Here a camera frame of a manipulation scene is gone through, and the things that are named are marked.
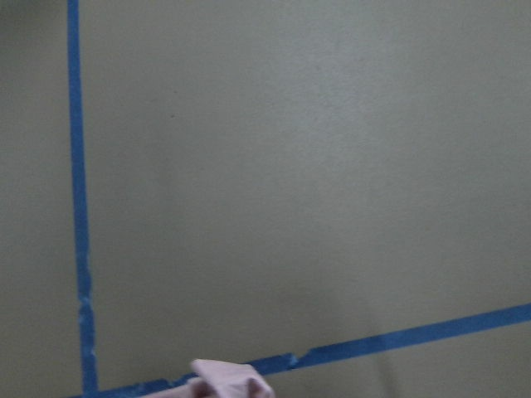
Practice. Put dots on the pink printed t-shirt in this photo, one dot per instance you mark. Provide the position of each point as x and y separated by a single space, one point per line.
221 380

